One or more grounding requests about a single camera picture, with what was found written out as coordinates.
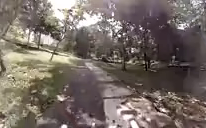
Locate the slim tree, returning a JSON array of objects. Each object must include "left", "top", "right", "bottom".
[{"left": 100, "top": 0, "right": 149, "bottom": 72}]

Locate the dark bush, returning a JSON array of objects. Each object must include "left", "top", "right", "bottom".
[{"left": 73, "top": 27, "right": 92, "bottom": 60}]

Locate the grey paved path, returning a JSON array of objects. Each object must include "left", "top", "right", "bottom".
[{"left": 33, "top": 58, "right": 153, "bottom": 128}]

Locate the leaning thin tree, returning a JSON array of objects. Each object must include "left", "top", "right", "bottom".
[{"left": 48, "top": 6, "right": 79, "bottom": 62}]

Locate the leaf-strewn grass verge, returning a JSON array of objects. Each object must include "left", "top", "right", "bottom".
[{"left": 90, "top": 59, "right": 206, "bottom": 128}]

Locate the group of trees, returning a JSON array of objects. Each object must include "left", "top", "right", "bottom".
[{"left": 23, "top": 0, "right": 63, "bottom": 50}]

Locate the leaf-strewn grass slope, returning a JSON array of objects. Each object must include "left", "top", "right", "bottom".
[{"left": 0, "top": 39, "right": 89, "bottom": 128}]

